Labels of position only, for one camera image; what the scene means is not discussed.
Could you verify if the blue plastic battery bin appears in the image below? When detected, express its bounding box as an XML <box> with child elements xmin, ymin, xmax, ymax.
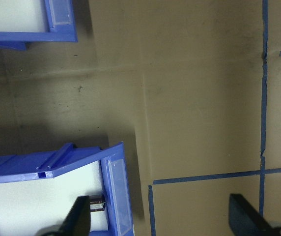
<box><xmin>0</xmin><ymin>142</ymin><xmax>134</xmax><ymax>236</ymax></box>

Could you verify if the blue plastic switch bin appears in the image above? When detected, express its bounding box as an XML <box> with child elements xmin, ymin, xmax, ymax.
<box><xmin>0</xmin><ymin>0</ymin><xmax>79</xmax><ymax>51</ymax></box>

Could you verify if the black cylindrical capacitor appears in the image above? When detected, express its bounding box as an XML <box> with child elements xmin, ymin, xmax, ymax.
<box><xmin>89</xmin><ymin>194</ymin><xmax>107</xmax><ymax>212</ymax></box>

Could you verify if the white foam liner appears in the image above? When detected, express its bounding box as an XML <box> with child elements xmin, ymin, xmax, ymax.
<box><xmin>0</xmin><ymin>0</ymin><xmax>50</xmax><ymax>33</ymax></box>
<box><xmin>0</xmin><ymin>159</ymin><xmax>110</xmax><ymax>233</ymax></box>

